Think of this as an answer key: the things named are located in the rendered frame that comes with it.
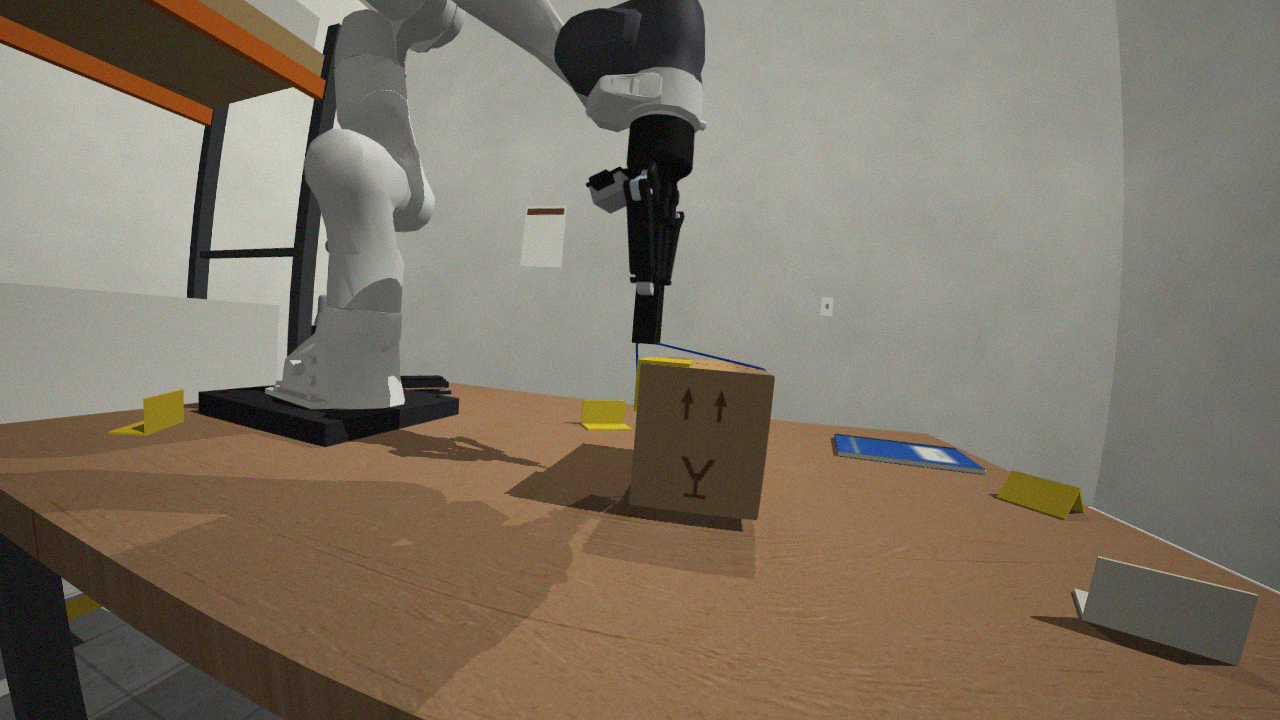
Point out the tan cardboard box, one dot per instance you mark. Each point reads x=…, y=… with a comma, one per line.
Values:
x=701, y=438

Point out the blue notebook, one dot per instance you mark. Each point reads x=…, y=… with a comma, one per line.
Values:
x=905, y=453

